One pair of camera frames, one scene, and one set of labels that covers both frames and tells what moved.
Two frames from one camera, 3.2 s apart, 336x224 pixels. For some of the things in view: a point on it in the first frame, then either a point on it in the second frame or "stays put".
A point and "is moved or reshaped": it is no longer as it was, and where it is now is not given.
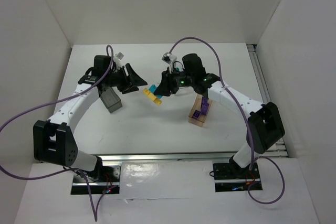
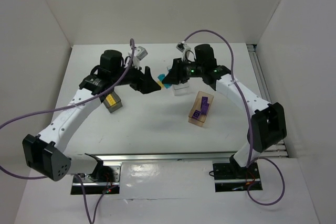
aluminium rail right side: [279, 149] stays put
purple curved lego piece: [196, 114] stays put
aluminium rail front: [167, 156] stays put
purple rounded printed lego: [204, 101] stays put
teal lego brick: [153, 88] is moved or reshaped
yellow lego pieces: [157, 101] to [110, 99]
